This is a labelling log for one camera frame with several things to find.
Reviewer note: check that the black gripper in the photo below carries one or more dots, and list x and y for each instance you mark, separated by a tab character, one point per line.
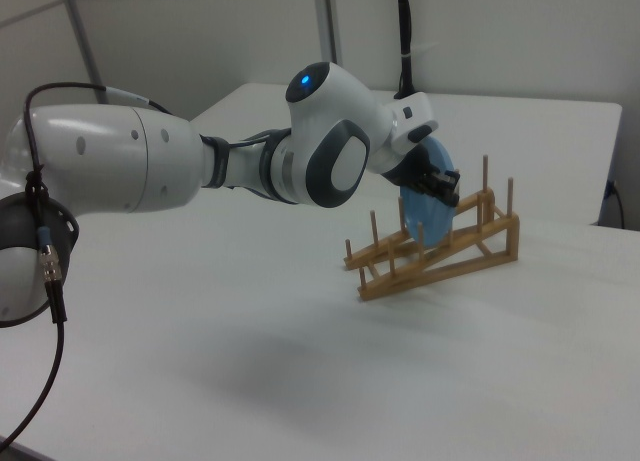
415	168

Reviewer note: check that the blue round plate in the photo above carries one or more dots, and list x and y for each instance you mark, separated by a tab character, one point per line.
425	218

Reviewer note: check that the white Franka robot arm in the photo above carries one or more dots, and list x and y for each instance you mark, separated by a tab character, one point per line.
110	156

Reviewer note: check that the wooden plate rack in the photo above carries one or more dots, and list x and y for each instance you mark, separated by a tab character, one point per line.
450	267

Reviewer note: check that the white rectangular table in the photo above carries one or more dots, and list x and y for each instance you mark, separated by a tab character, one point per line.
525	131

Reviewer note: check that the black camera stand pole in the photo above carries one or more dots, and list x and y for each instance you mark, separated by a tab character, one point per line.
405	36

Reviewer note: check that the grey wall partition post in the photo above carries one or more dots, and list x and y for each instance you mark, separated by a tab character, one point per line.
85	36
330	26

